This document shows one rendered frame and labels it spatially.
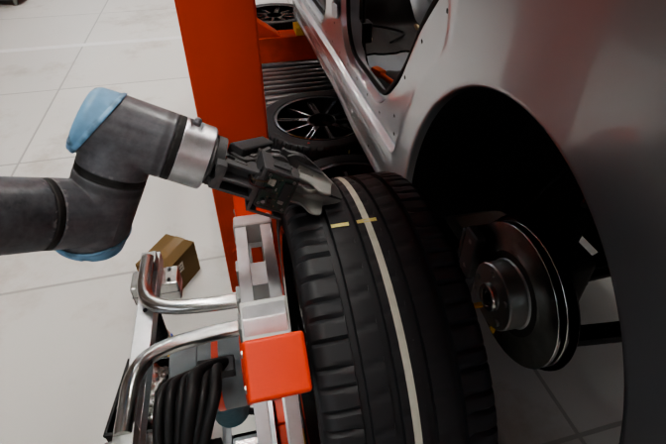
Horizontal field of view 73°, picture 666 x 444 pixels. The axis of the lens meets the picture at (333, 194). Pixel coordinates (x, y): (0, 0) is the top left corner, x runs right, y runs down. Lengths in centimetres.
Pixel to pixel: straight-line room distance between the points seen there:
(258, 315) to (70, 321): 174
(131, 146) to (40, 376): 169
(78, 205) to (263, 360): 29
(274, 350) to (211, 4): 71
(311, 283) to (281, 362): 11
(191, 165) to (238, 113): 51
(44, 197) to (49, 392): 159
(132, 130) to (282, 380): 35
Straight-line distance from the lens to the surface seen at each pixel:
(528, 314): 104
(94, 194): 64
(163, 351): 79
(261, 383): 57
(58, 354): 225
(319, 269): 63
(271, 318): 65
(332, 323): 61
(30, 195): 61
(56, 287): 252
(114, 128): 61
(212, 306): 82
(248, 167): 63
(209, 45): 105
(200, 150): 61
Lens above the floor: 163
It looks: 37 degrees down
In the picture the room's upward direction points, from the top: straight up
